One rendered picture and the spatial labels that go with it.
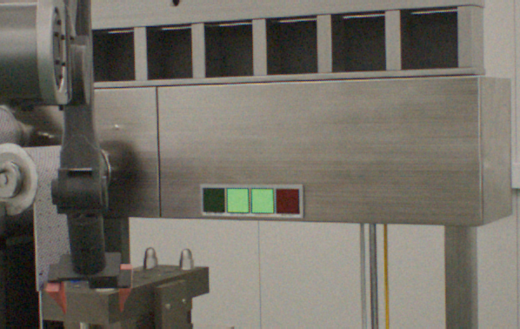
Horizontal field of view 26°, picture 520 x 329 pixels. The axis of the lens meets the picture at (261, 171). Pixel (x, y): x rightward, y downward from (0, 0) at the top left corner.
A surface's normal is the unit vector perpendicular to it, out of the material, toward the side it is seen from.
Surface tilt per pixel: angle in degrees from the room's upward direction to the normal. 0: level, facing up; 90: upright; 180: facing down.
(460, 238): 90
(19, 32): 74
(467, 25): 90
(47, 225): 90
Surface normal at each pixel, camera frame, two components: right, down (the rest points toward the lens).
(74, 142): 0.06, 0.11
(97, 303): -0.45, 0.06
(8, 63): 0.06, 0.33
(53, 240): 0.89, 0.00
